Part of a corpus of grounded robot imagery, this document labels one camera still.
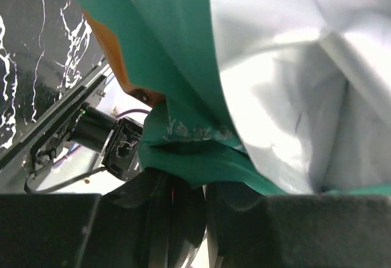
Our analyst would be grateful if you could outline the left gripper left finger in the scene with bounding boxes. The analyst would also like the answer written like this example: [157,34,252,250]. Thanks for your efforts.
[1,170,172,267]

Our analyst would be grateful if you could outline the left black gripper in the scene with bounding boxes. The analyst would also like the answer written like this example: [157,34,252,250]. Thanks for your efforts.
[167,182,220,267]

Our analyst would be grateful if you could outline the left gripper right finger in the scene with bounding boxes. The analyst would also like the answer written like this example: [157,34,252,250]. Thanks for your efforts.
[206,183,390,267]

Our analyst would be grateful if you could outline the teal dog food bag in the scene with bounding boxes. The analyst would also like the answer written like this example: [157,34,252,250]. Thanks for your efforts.
[77,0,390,195]

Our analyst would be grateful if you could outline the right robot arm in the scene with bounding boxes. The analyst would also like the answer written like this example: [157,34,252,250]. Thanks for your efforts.
[67,103,143,182]

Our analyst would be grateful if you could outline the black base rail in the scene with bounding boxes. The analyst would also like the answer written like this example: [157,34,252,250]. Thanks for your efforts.
[1,61,111,176]

